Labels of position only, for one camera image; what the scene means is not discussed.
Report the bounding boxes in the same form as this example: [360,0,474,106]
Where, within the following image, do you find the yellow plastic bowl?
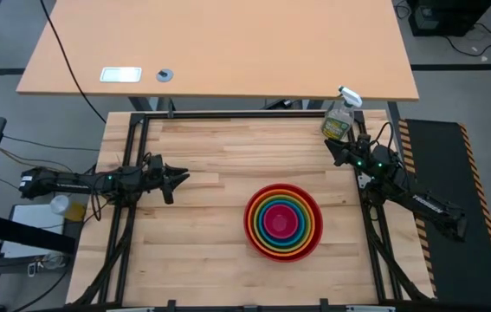
[250,191,316,254]

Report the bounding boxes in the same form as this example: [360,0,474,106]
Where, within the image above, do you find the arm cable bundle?
[365,201,429,302]
[71,203,136,305]

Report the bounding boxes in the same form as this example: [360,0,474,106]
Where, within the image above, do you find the pink plastic bowl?
[262,203,300,240]

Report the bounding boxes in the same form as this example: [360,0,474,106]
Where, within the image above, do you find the black cable by computer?
[394,0,491,58]

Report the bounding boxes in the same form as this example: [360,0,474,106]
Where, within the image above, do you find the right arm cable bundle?
[365,201,429,302]

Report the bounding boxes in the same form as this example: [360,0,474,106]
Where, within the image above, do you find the nested rainbow bowls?
[243,183,324,263]

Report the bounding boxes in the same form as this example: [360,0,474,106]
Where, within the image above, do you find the black hazard-striped floor mat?
[397,118,491,307]

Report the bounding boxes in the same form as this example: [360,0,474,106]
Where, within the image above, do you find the blue plastic bowl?
[257,198,307,246]

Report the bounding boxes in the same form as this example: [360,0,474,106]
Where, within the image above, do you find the black computer box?
[406,0,491,38]

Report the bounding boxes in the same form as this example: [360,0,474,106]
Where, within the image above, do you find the orange plastic bowl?
[247,186,320,257]

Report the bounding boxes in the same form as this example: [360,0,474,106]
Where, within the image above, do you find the small bottle yellow liquid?
[49,194,87,223]

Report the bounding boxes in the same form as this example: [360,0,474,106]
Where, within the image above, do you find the clear spray bottle white trigger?
[320,85,364,141]

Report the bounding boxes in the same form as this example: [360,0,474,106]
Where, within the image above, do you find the white flat board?
[0,203,75,260]

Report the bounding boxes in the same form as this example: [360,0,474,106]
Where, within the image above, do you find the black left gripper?
[142,153,191,205]

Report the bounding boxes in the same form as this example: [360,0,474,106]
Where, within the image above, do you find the black aluminium table frame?
[68,109,436,312]

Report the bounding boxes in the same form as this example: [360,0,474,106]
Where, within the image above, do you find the tan wooden desk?
[16,0,420,113]

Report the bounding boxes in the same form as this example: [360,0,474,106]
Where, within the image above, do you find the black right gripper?
[323,139,398,177]

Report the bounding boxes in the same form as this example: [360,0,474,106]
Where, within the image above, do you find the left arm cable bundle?
[71,203,136,305]

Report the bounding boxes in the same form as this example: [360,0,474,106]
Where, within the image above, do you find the green plastic bowl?
[254,194,312,250]

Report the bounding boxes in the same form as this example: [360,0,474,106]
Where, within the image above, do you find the long black floor cable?
[38,0,108,125]

